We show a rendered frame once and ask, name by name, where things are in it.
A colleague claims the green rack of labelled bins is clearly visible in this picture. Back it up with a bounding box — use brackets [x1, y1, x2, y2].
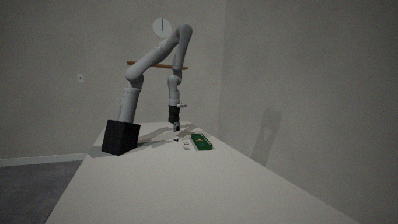
[191, 134, 212, 151]

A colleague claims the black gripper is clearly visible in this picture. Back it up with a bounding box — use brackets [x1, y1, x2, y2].
[169, 98, 187, 132]

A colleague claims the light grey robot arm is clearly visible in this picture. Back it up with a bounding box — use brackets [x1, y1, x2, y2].
[117, 23, 193, 124]

